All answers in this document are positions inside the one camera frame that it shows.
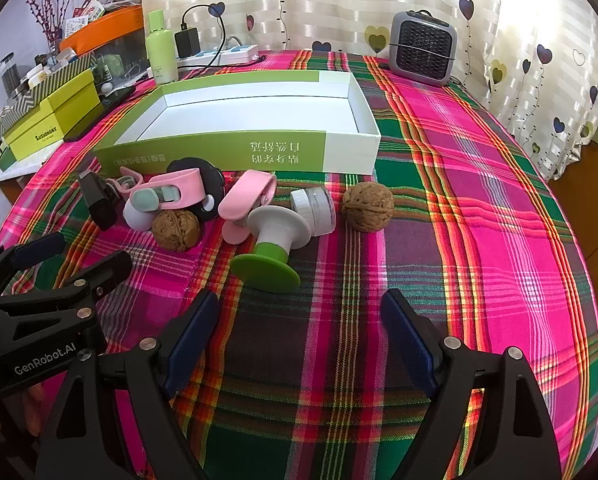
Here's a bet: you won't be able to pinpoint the pink green plaid tablecloth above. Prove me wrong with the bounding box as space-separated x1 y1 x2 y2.
0 50 598 480

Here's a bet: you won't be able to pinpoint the orange bin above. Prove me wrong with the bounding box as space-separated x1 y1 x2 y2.
59 5 145 56

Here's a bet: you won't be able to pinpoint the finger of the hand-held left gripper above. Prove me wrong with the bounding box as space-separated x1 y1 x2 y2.
0 233 66 302
0 251 133 323

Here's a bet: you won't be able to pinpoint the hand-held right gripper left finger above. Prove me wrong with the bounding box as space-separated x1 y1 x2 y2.
36 289 223 480

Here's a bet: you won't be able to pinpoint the black charging cable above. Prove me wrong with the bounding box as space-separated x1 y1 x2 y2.
180 5 267 68

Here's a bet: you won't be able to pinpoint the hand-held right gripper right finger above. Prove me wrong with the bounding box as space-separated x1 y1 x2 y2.
380 288 564 480

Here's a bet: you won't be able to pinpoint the pink clip with grey button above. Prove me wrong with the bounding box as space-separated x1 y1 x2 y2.
129 169 202 211

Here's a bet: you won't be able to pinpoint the heart print curtain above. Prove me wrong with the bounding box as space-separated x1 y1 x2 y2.
142 0 598 181

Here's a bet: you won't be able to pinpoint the black smartphone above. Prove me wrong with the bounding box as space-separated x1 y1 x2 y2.
64 85 136 142

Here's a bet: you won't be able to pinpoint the white ribbed jar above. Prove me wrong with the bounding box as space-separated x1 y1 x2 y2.
289 187 337 235

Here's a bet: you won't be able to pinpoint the lime green box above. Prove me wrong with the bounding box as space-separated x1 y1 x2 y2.
3 69 100 158

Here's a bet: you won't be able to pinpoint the green and white cardboard box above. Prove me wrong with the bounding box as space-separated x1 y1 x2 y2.
93 71 383 175

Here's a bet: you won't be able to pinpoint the brown walnut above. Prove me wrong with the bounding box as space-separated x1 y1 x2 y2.
341 183 395 233
151 209 201 252

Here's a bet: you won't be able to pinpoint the light green bottle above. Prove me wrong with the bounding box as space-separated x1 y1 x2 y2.
146 10 179 85

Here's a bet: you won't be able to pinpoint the dark glass jar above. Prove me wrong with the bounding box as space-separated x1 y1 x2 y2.
0 54 22 98

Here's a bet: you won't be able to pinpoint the black charger adapter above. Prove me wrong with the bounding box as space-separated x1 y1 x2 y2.
174 29 200 59

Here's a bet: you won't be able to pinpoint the person's left hand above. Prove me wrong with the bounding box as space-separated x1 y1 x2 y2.
0 392 46 436

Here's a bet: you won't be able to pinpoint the black rectangular case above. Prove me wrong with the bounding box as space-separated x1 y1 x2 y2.
78 171 119 232

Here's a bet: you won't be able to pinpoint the green white striped box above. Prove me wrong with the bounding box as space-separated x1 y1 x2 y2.
0 52 97 146

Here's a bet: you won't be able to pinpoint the white power strip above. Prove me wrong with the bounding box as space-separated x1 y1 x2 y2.
176 42 260 67

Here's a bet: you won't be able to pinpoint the white round knob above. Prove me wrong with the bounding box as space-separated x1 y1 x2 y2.
123 199 155 232

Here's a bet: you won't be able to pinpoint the black round disc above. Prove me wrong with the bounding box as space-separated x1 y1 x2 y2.
166 157 226 222

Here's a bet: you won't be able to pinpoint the printed cards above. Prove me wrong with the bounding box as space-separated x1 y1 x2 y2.
62 0 107 38

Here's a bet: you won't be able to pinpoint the purple flower branches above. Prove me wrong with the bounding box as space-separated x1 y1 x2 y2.
22 0 62 51

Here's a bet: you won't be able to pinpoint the grey space heater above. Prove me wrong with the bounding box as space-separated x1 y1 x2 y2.
389 10 454 87

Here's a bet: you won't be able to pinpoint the white and green spool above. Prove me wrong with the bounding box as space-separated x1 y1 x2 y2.
229 206 312 292

